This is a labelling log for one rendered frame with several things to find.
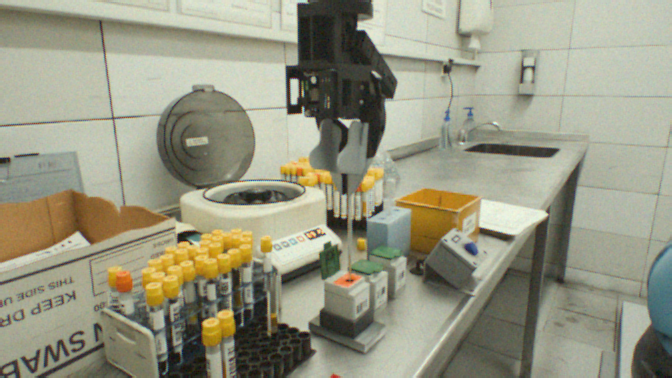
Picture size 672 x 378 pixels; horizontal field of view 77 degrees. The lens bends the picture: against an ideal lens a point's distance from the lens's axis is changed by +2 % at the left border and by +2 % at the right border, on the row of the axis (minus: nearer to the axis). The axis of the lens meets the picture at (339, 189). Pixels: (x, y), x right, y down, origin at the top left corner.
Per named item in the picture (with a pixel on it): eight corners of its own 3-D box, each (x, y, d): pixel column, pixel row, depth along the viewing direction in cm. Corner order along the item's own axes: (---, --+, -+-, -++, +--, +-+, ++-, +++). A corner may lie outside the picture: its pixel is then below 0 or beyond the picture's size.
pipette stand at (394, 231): (394, 281, 72) (396, 225, 69) (358, 272, 75) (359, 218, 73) (416, 261, 80) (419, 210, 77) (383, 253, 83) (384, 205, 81)
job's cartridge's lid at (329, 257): (320, 246, 54) (317, 246, 54) (324, 281, 55) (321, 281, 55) (338, 237, 57) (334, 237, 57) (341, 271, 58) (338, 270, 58)
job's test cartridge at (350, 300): (353, 336, 54) (353, 290, 52) (323, 324, 56) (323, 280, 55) (369, 321, 57) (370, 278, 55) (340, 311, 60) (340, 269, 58)
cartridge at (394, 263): (394, 299, 66) (395, 259, 64) (368, 291, 68) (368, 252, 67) (405, 289, 69) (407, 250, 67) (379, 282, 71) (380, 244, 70)
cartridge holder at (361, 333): (365, 354, 52) (365, 328, 51) (308, 331, 57) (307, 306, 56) (386, 334, 57) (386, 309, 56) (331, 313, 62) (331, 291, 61)
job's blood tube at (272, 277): (274, 352, 52) (272, 277, 50) (266, 349, 53) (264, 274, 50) (281, 347, 53) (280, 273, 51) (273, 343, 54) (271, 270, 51)
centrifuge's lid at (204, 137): (156, 82, 80) (139, 88, 86) (177, 211, 84) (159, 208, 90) (250, 83, 96) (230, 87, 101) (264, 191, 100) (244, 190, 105)
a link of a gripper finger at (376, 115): (343, 156, 50) (342, 81, 48) (351, 154, 51) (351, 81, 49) (378, 160, 47) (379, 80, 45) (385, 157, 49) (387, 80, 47)
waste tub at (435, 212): (455, 262, 79) (458, 211, 77) (392, 246, 87) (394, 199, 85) (479, 241, 90) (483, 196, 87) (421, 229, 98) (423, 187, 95)
